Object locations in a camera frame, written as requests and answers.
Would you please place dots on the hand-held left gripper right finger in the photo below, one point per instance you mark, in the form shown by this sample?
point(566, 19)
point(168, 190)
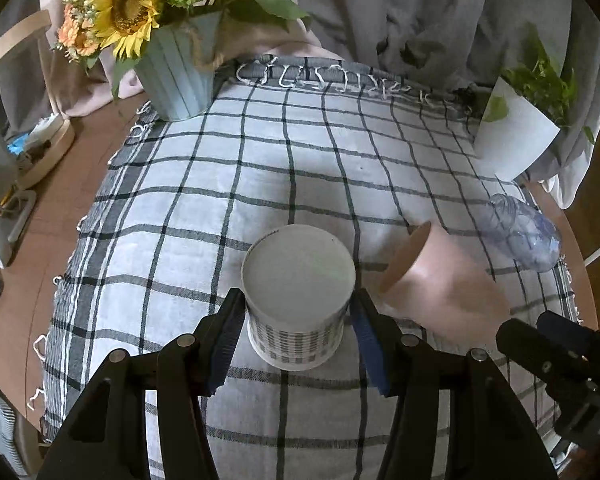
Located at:
point(367, 340)

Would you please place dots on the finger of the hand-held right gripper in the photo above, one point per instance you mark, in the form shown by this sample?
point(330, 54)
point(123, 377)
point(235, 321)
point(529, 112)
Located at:
point(535, 347)

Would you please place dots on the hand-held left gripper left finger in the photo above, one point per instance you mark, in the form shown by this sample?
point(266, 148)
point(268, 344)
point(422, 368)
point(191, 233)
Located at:
point(219, 352)

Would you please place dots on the pink plastic cup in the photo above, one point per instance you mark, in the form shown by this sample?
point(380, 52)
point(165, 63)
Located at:
point(442, 292)

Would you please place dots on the white patterned paper cup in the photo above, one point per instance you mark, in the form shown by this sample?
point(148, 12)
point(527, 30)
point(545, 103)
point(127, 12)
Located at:
point(298, 280)

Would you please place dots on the clear plastic bottle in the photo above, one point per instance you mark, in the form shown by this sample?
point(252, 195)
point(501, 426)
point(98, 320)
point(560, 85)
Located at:
point(525, 237)

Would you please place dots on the checkered tablecloth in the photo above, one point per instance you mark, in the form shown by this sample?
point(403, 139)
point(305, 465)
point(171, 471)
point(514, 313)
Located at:
point(260, 175)

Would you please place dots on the white plant pot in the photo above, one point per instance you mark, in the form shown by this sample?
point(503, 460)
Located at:
point(512, 132)

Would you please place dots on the green leafy plant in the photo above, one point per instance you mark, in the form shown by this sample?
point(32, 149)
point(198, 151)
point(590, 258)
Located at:
point(542, 77)

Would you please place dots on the round wooden tray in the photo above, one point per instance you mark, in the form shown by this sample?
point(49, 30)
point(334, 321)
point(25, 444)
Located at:
point(42, 147)

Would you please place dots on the light blue flower pot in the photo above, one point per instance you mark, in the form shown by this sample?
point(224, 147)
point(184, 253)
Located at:
point(177, 67)

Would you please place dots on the sunflower bouquet in blue vase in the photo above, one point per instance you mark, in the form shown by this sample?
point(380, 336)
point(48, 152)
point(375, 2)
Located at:
point(100, 60)

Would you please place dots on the grey curtain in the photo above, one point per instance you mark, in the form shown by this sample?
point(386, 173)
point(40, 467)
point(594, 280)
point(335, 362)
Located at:
point(460, 25)

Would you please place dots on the artificial sunflower bouquet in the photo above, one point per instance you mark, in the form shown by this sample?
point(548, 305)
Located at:
point(145, 0)

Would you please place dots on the wooden chair back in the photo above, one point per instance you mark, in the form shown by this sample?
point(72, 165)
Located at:
point(10, 45)

